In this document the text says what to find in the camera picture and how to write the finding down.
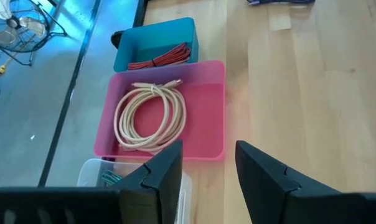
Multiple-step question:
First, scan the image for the black frame rail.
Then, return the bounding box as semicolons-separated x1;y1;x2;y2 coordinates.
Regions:
133;0;149;28

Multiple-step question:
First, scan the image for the teal plastic bin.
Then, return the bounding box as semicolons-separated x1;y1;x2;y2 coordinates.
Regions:
113;17;200;73

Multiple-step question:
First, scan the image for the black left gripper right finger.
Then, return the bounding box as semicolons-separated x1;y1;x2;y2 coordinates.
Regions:
235;139;376;224

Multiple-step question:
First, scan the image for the metal floor fan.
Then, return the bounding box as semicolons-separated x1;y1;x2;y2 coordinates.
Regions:
0;0;68;67

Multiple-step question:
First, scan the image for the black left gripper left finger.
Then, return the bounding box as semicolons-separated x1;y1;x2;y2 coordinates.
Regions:
0;139;184;224

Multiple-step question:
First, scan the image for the purple cable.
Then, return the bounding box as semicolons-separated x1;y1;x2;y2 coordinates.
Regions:
246;0;316;6

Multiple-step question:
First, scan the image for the clear plastic bin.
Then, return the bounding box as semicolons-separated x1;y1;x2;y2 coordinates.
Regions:
77;157;194;224

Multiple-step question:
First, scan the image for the pink plastic bin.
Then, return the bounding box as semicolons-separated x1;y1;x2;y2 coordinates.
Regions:
93;60;227;161

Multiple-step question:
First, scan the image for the black clamp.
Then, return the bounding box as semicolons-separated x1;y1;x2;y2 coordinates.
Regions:
110;30;124;50

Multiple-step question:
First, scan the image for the red cable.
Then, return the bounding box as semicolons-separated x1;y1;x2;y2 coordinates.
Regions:
127;42;192;71

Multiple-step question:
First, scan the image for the green braided cable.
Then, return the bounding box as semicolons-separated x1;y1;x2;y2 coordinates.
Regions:
100;169;124;187

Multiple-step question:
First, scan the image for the cream cable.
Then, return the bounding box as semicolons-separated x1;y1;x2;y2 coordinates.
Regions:
113;78;188;154

